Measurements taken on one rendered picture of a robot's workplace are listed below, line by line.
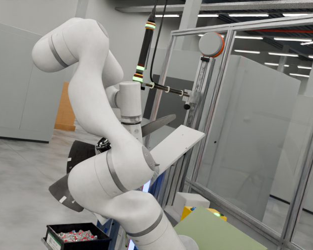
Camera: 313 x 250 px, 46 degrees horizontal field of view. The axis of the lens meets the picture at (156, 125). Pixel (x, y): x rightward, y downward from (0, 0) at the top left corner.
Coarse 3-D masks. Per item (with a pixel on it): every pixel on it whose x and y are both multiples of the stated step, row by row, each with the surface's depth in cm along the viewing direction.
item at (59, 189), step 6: (60, 180) 173; (66, 180) 172; (54, 186) 171; (60, 186) 170; (66, 186) 170; (54, 192) 169; (60, 192) 168; (66, 192) 168; (60, 198) 166; (66, 198) 166; (72, 198) 165; (66, 204) 164; (72, 204) 163; (78, 204) 163; (78, 210) 161
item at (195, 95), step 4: (188, 92) 221; (192, 92) 219; (196, 92) 221; (184, 96) 222; (192, 96) 219; (196, 96) 222; (184, 100) 222; (188, 100) 221; (192, 100) 219; (196, 100) 224; (196, 104) 228
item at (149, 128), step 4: (168, 116) 171; (172, 116) 179; (156, 120) 169; (160, 120) 174; (164, 120) 179; (168, 120) 183; (172, 120) 188; (148, 124) 172; (152, 124) 175; (156, 124) 179; (160, 124) 182; (164, 124) 186; (144, 128) 177; (148, 128) 180; (152, 128) 182; (156, 128) 185; (144, 132) 182; (148, 132) 184; (144, 136) 186
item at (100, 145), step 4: (100, 140) 183; (104, 140) 182; (96, 144) 181; (100, 144) 179; (104, 144) 177; (108, 144) 174; (96, 148) 178; (100, 148) 175; (104, 148) 175; (108, 148) 175; (100, 152) 177
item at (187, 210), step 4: (184, 208) 155; (188, 208) 153; (208, 208) 161; (184, 212) 155; (188, 212) 152; (216, 212) 158; (184, 216) 154; (220, 216) 153; (224, 216) 155; (180, 220) 156
